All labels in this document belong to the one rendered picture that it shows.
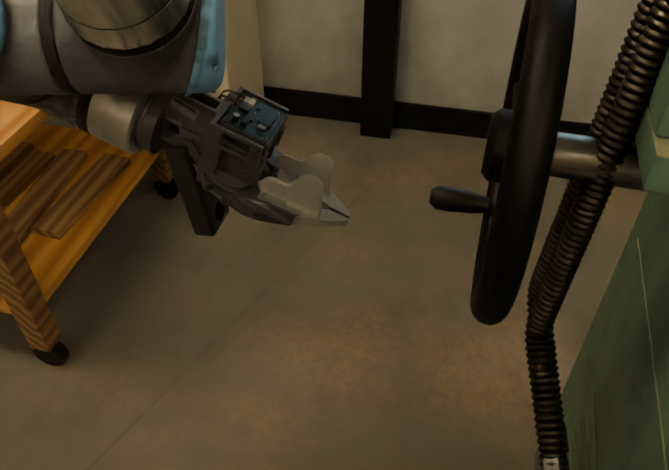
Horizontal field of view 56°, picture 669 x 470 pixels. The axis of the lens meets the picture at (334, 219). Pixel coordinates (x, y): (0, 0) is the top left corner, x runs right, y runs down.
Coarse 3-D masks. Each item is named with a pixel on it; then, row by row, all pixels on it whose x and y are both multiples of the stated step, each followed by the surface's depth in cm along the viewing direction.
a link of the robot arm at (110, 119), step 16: (96, 96) 56; (112, 96) 56; (128, 96) 56; (144, 96) 56; (96, 112) 57; (112, 112) 56; (128, 112) 56; (144, 112) 58; (96, 128) 58; (112, 128) 57; (128, 128) 57; (112, 144) 60; (128, 144) 58
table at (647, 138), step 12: (648, 108) 44; (648, 120) 44; (636, 132) 46; (648, 132) 43; (636, 144) 46; (648, 144) 42; (660, 144) 41; (648, 156) 42; (660, 156) 40; (648, 168) 41; (660, 168) 41; (648, 180) 41; (660, 180) 41; (660, 192) 42
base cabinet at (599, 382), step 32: (640, 224) 75; (640, 256) 73; (608, 288) 85; (640, 288) 70; (608, 320) 81; (640, 320) 68; (608, 352) 78; (640, 352) 66; (576, 384) 92; (608, 384) 76; (640, 384) 64; (576, 416) 89; (608, 416) 73; (640, 416) 62; (576, 448) 85; (608, 448) 71; (640, 448) 60
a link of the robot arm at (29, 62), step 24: (0, 0) 43; (24, 0) 44; (0, 24) 43; (24, 24) 44; (0, 48) 44; (24, 48) 44; (0, 72) 45; (24, 72) 46; (48, 72) 46; (0, 96) 50; (24, 96) 52; (48, 96) 55
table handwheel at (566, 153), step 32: (544, 0) 39; (544, 32) 38; (512, 64) 60; (544, 64) 37; (512, 96) 61; (544, 96) 37; (512, 128) 38; (544, 128) 37; (512, 160) 38; (544, 160) 37; (576, 160) 48; (512, 192) 38; (544, 192) 38; (512, 224) 38; (480, 256) 59; (512, 256) 40; (480, 288) 43; (512, 288) 42; (480, 320) 48
